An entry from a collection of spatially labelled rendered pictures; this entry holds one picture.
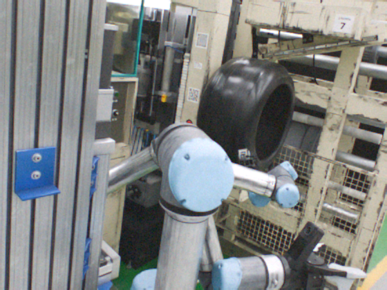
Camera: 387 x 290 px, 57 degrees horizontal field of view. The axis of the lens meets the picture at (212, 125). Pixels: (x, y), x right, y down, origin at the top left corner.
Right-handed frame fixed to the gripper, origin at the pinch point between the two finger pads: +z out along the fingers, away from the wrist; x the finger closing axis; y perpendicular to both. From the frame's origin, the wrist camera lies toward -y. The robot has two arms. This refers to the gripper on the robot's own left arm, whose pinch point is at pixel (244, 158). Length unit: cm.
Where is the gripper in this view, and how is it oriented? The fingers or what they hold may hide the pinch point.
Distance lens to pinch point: 161.8
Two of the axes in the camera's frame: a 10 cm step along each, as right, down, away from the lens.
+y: -1.6, -9.0, -4.0
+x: -9.8, 1.9, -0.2
